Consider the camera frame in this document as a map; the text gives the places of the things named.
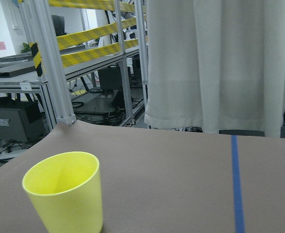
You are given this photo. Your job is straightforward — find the yellow plastic cup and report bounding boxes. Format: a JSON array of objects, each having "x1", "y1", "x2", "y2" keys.
[{"x1": 22, "y1": 151, "x2": 103, "y2": 233}]

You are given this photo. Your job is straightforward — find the brown table mat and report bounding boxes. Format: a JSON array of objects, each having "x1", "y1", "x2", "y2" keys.
[{"x1": 0, "y1": 121, "x2": 285, "y2": 233}]

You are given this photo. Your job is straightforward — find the white curtain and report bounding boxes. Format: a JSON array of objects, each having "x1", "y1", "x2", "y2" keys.
[{"x1": 144, "y1": 0, "x2": 285, "y2": 137}]

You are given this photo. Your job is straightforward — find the grey control box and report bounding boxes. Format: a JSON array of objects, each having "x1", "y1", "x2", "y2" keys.
[{"x1": 0, "y1": 100, "x2": 45, "y2": 142}]

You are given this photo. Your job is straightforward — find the yellow checkered barrier strap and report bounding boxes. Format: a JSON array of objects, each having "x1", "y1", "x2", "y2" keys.
[{"x1": 60, "y1": 38, "x2": 140, "y2": 68}]

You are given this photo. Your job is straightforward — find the aluminium frame post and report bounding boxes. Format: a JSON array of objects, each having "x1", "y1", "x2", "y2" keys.
[{"x1": 18, "y1": 0, "x2": 77, "y2": 126}]

